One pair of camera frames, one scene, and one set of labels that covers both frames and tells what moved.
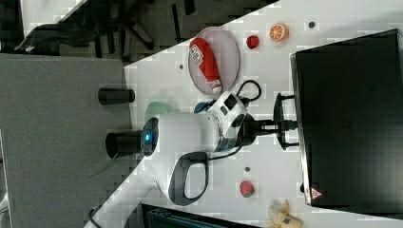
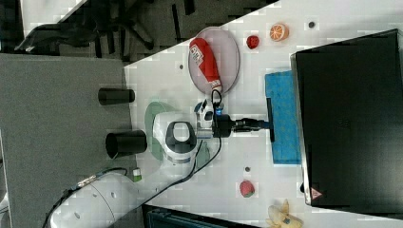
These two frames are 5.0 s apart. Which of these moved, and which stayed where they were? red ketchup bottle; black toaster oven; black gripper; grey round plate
Moved: black gripper
Stayed: grey round plate; black toaster oven; red ketchup bottle
